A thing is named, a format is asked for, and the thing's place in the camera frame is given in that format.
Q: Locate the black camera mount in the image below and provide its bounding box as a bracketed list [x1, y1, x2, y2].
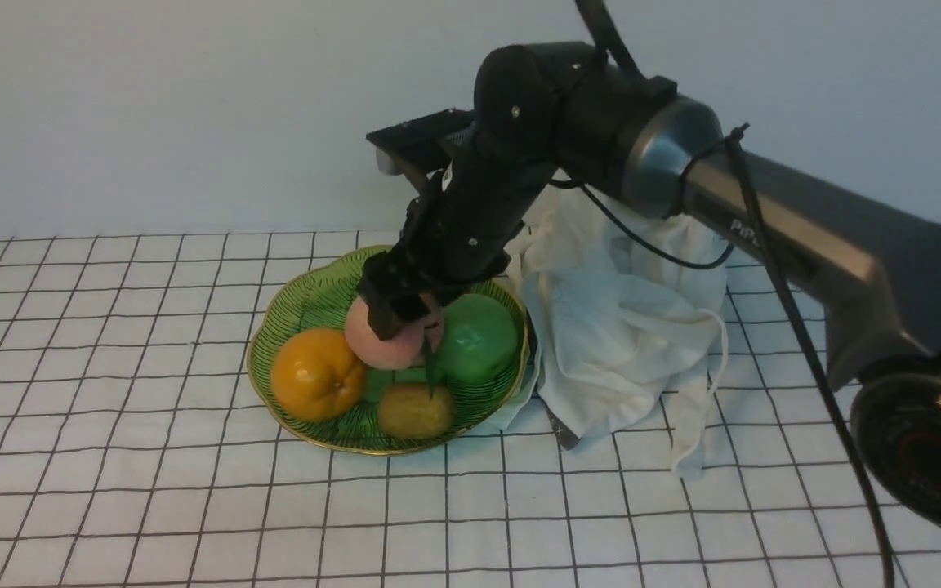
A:
[366, 109, 475, 191]

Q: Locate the white cloth bag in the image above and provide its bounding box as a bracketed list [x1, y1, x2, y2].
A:
[507, 189, 729, 478]

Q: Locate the green apple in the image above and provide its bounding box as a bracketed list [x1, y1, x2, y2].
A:
[437, 293, 519, 385]

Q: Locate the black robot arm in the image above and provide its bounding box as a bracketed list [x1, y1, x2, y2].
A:
[359, 42, 941, 526]

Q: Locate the brown kiwi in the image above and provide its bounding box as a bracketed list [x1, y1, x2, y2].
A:
[377, 382, 457, 439]

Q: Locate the orange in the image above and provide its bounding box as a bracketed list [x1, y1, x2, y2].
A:
[270, 327, 368, 423]

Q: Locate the pink peach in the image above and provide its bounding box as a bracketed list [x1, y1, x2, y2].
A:
[344, 296, 445, 371]

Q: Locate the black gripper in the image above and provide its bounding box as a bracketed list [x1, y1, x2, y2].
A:
[358, 144, 557, 399]

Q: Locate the black cable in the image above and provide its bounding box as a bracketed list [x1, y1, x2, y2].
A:
[552, 0, 896, 588]

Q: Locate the green leaf-shaped plate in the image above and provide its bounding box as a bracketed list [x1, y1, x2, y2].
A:
[245, 246, 531, 457]

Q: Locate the white grid tablecloth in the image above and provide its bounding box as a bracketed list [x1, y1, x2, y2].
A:
[0, 216, 941, 588]

